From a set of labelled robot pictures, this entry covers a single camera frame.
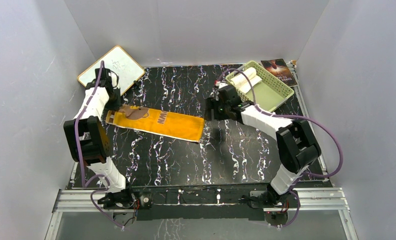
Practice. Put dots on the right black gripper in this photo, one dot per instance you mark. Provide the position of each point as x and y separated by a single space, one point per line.
212 103

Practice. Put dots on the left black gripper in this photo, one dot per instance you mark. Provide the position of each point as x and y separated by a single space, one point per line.
117 105

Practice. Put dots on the wood framed whiteboard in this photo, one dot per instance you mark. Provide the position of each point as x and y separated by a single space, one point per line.
120 62

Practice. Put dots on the orange towel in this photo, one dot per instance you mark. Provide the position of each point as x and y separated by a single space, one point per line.
160 122

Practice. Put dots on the white towel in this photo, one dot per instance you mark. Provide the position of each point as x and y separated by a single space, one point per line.
241 83

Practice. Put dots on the green plastic basket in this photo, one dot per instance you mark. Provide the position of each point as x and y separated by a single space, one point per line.
269 94

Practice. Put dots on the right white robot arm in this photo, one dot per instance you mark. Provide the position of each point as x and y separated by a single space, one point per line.
296 143

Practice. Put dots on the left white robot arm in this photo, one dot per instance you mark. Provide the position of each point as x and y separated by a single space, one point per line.
88 142

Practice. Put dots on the dark book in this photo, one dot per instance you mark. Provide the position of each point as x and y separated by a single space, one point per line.
279 69

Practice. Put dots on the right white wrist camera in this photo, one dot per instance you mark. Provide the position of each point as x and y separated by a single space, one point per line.
219 85

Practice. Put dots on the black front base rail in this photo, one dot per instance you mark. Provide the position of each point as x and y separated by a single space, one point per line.
201 212

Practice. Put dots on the aluminium frame rail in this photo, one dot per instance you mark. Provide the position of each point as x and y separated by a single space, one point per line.
311 199

